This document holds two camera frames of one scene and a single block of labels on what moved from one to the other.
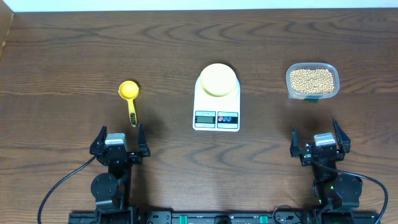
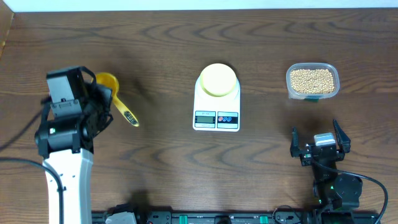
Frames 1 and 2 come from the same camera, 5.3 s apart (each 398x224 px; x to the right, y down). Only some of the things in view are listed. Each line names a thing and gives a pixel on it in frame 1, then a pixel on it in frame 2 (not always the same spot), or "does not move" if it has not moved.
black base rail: (224, 217) does not move
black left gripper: (143, 149) → (106, 93)
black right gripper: (305, 157) does not move
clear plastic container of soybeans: (311, 81) does not move
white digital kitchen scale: (216, 114) does not move
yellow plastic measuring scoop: (129, 90) → (111, 81)
